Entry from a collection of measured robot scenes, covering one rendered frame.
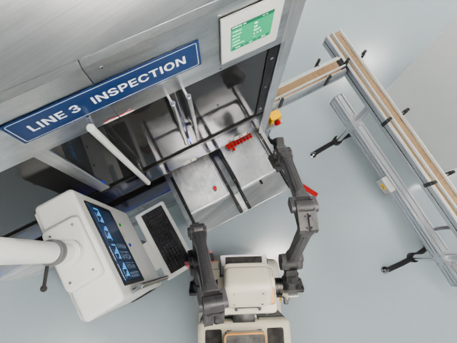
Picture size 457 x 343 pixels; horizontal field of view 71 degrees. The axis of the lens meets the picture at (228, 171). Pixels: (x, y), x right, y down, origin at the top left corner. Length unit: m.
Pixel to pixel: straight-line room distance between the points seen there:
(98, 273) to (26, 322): 2.01
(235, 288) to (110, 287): 0.50
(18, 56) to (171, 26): 0.40
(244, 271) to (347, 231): 1.68
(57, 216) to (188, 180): 0.85
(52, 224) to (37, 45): 0.71
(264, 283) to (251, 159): 0.87
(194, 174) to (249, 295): 0.87
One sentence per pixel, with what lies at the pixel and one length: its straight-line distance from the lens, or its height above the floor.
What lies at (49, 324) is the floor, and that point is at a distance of 3.21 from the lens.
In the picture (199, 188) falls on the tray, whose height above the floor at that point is 0.88.
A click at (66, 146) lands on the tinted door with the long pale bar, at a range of 1.26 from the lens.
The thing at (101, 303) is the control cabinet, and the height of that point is 1.55.
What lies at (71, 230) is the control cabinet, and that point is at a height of 1.58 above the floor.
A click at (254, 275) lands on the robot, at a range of 1.47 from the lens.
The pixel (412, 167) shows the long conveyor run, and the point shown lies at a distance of 2.34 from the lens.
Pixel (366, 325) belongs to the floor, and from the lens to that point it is 3.09.
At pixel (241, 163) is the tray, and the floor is 0.88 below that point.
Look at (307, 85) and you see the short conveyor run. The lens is 2.25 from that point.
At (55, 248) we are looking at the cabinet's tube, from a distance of 1.19.
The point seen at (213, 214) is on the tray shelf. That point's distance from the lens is 1.96.
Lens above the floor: 2.82
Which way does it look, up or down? 75 degrees down
